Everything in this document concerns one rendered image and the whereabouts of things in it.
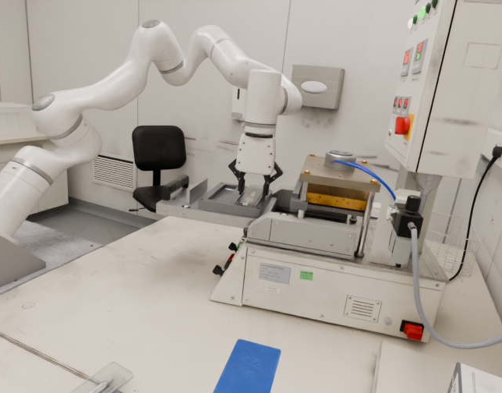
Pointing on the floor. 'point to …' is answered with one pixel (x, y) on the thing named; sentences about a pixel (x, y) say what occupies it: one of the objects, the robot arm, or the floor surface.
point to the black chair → (156, 158)
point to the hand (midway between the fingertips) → (252, 189)
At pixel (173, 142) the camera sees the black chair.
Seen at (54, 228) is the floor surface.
